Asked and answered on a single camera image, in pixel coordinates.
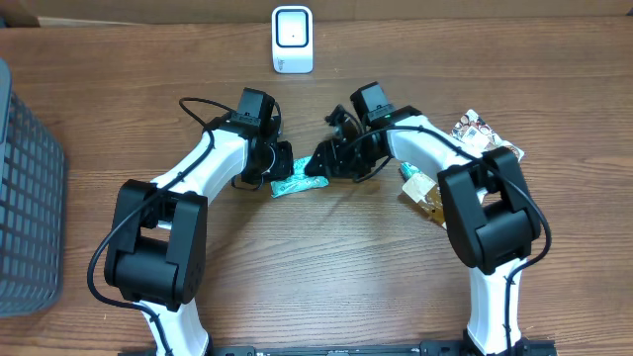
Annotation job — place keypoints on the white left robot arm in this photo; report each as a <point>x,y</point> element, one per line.
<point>154,258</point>

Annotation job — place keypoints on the dark grey mesh basket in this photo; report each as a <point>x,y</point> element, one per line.
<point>33,206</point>

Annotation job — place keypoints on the teal Kleenex tissue pack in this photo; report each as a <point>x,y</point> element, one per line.
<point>408,170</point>

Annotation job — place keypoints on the brown clear snack bag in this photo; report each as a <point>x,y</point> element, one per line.
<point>475,134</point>

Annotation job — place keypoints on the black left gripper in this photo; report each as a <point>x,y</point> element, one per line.
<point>285,161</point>

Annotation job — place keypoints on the teal snack packet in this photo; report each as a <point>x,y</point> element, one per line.
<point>299,181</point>

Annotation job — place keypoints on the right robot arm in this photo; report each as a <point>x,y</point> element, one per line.
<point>490,217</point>

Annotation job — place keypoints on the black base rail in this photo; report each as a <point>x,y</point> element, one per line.
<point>525,347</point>

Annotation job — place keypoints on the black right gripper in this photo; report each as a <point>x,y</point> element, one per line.
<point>338,162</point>

